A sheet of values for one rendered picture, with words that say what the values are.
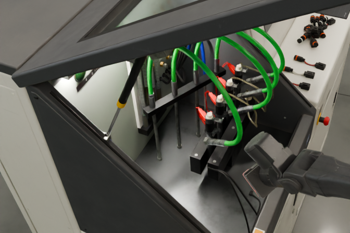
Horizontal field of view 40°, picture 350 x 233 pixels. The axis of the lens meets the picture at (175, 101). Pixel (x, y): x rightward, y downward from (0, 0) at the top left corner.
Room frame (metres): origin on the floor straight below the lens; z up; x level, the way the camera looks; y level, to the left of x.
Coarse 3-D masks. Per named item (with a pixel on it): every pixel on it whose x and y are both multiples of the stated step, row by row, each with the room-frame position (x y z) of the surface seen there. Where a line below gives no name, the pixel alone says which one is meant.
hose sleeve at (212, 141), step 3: (210, 138) 0.88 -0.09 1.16; (213, 138) 0.87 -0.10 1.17; (207, 141) 0.88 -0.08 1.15; (210, 141) 0.87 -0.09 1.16; (213, 141) 0.86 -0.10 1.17; (216, 141) 0.85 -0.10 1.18; (219, 141) 0.84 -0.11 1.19; (222, 141) 0.84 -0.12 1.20; (210, 144) 0.87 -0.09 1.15; (213, 144) 0.86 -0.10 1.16; (216, 144) 0.85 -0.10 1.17; (219, 144) 0.84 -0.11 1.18; (222, 144) 0.83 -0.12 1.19
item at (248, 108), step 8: (224, 40) 1.04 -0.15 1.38; (232, 40) 1.04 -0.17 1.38; (240, 48) 1.02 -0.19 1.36; (176, 56) 1.13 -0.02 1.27; (248, 56) 1.01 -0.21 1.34; (256, 64) 1.00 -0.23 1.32; (264, 72) 0.99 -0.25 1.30; (176, 80) 1.14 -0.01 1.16; (176, 88) 1.13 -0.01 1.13; (264, 104) 0.98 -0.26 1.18; (240, 112) 1.01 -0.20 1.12
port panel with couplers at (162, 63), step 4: (172, 52) 1.38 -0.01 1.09; (168, 56) 1.33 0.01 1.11; (160, 60) 1.30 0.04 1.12; (164, 60) 1.32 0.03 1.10; (168, 60) 1.35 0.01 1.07; (160, 64) 1.29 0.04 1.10; (164, 64) 1.29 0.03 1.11; (168, 64) 1.29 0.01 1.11; (160, 68) 1.30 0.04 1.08; (164, 68) 1.32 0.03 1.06; (160, 72) 1.29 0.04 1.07
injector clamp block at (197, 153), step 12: (204, 132) 1.07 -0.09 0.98; (228, 132) 1.06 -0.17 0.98; (204, 144) 1.02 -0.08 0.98; (240, 144) 1.09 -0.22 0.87; (192, 156) 0.97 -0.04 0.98; (204, 156) 0.98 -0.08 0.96; (216, 156) 0.96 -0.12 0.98; (228, 156) 1.00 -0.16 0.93; (192, 168) 0.97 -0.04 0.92; (204, 168) 0.98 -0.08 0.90; (216, 168) 0.92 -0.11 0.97
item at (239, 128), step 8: (176, 48) 0.97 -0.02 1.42; (184, 48) 0.95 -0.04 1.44; (192, 56) 0.92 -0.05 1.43; (200, 64) 0.90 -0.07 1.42; (208, 72) 0.88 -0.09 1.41; (216, 80) 0.86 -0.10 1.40; (152, 88) 1.09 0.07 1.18; (224, 88) 0.84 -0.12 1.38; (152, 96) 1.08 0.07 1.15; (224, 96) 0.83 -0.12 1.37; (232, 104) 0.82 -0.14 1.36; (232, 112) 0.81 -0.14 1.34; (240, 120) 0.80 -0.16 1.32; (240, 128) 0.79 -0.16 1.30; (240, 136) 0.79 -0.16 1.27; (224, 144) 0.83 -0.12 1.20; (232, 144) 0.80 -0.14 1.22
